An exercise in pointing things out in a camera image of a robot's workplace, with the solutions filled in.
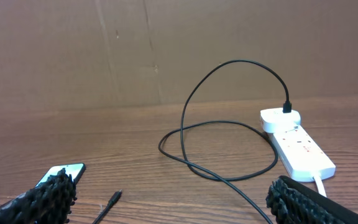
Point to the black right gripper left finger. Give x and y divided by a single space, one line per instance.
49 202

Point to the Samsung Galaxy smartphone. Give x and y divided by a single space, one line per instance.
73 170

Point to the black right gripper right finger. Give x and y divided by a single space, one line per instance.
293 203

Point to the white power strip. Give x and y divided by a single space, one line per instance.
301 156

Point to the white USB wall charger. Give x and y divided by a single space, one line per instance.
274 120

